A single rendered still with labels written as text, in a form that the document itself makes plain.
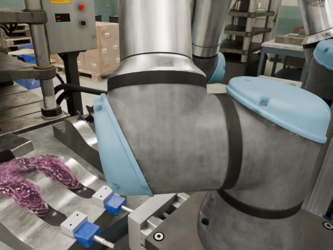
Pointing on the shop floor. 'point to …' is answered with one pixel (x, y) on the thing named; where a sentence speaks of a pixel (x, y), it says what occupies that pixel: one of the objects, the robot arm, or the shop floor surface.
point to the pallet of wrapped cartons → (98, 54)
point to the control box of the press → (70, 39)
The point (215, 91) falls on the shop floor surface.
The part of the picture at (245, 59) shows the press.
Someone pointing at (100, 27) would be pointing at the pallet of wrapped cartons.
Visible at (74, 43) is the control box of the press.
